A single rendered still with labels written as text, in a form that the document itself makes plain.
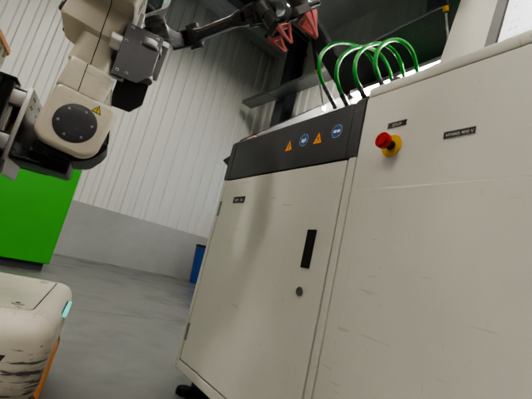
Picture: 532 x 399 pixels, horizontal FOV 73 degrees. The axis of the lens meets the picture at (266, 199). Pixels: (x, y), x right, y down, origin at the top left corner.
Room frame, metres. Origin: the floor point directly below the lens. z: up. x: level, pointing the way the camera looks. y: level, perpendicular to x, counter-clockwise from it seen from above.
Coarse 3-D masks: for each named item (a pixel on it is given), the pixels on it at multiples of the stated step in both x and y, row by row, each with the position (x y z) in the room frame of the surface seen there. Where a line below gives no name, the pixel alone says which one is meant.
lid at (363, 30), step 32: (320, 0) 1.40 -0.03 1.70; (352, 0) 1.31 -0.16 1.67; (384, 0) 1.24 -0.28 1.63; (416, 0) 1.17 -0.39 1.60; (448, 0) 1.11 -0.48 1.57; (320, 32) 1.51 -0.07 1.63; (352, 32) 1.43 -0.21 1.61; (384, 32) 1.35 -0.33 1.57; (416, 32) 1.25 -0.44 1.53; (352, 64) 1.55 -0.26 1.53; (384, 64) 1.45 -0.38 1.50
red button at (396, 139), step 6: (384, 132) 0.73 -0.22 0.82; (378, 138) 0.73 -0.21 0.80; (384, 138) 0.72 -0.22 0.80; (390, 138) 0.72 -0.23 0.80; (396, 138) 0.74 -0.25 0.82; (378, 144) 0.73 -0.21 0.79; (384, 144) 0.72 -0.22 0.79; (390, 144) 0.73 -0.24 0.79; (396, 144) 0.74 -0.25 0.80; (384, 150) 0.76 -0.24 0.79; (390, 150) 0.75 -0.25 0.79; (396, 150) 0.74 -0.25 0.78
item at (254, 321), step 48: (240, 192) 1.28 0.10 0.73; (288, 192) 1.04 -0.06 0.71; (336, 192) 0.87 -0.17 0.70; (240, 240) 1.21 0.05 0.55; (288, 240) 1.00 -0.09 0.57; (240, 288) 1.16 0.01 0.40; (288, 288) 0.96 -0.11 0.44; (192, 336) 1.35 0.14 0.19; (240, 336) 1.10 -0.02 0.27; (288, 336) 0.93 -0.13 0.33; (240, 384) 1.06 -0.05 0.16; (288, 384) 0.90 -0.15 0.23
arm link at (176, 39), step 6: (150, 18) 1.17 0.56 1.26; (156, 18) 1.17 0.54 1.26; (162, 18) 1.18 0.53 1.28; (150, 24) 1.18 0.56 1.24; (168, 30) 1.26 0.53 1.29; (186, 30) 1.50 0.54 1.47; (174, 36) 1.36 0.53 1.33; (180, 36) 1.48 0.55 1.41; (186, 36) 1.52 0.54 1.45; (192, 36) 1.51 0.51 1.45; (168, 42) 1.22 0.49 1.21; (174, 42) 1.42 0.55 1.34; (180, 42) 1.48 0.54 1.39; (186, 42) 1.56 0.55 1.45; (192, 42) 1.52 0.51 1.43; (174, 48) 1.54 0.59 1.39; (180, 48) 1.55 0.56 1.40
